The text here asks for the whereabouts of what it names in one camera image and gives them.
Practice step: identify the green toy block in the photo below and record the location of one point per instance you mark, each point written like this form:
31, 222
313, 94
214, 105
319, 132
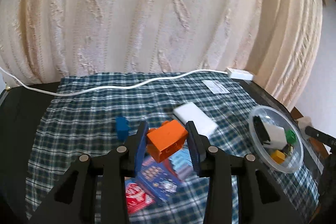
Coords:
290, 136

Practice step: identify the red card box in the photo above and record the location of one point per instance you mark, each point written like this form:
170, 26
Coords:
136, 196

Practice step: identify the white paper label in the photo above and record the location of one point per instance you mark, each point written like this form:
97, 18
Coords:
215, 86

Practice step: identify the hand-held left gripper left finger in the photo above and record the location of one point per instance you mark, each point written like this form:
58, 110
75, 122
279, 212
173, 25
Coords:
140, 145

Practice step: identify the white power strip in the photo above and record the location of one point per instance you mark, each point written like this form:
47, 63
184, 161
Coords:
240, 74

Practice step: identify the blue toy block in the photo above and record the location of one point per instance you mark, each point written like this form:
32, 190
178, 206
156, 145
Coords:
122, 128

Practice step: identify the white foam block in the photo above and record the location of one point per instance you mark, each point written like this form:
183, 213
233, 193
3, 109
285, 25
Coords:
195, 117
275, 134

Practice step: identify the yellow toy block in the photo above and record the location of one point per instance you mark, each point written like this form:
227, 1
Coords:
278, 156

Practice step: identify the blue plaid cloth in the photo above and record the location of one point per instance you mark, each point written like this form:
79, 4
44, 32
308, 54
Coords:
92, 113

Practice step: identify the cream textured curtain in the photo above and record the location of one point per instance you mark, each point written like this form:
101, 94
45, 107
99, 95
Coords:
157, 16

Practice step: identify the clear plastic bowl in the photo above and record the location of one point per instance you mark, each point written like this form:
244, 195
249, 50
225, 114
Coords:
258, 148

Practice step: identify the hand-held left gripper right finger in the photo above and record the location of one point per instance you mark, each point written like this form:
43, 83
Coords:
193, 145

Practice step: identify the blue card box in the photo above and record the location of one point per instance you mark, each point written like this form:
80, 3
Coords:
157, 179

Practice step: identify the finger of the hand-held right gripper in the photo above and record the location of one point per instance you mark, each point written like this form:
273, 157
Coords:
320, 137

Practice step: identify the orange toy block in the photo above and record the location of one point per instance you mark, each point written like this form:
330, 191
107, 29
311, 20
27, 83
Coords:
165, 140

